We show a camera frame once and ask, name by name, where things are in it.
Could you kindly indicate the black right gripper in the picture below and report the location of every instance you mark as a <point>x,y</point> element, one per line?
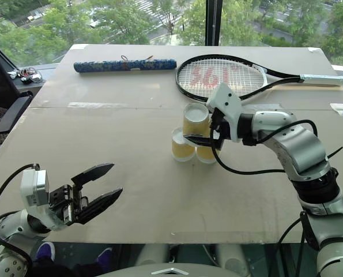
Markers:
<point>221,130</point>

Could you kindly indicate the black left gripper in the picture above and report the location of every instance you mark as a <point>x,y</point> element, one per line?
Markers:
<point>62,202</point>

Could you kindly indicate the yellow white paper cup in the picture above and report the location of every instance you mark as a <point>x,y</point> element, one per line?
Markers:
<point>182,150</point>
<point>204,154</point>
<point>192,122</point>

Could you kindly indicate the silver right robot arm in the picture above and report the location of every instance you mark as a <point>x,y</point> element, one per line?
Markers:
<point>303,144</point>

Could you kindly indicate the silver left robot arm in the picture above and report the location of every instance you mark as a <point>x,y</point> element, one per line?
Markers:
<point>7,264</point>

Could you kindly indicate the black white tennis racket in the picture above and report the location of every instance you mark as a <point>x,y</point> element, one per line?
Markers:
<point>217,75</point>

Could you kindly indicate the purple shoe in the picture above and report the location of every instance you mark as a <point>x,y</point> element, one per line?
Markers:
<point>45,251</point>
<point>106,258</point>

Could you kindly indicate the white rounded shape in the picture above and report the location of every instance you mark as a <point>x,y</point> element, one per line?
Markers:
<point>156,252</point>
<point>231,255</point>

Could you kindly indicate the blue patterned rolled tube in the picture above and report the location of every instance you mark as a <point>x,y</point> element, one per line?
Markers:
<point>125,65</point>

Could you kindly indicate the black office chair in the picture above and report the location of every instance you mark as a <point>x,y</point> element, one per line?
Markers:
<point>7,95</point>

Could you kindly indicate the small clutter on window sill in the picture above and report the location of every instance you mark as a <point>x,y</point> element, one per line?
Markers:
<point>30,75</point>

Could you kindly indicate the white tape piece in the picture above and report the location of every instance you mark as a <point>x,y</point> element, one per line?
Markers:
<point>314,50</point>
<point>342,109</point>

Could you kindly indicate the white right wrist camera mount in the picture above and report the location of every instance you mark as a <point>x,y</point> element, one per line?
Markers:
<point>227,101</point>

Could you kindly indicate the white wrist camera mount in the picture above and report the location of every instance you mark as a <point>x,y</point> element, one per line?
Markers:
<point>34,187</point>
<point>227,101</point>

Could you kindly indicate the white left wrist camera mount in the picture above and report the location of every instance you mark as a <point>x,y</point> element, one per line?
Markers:
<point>34,187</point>

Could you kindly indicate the dark window frame post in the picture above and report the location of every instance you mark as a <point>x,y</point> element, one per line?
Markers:
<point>213,23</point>

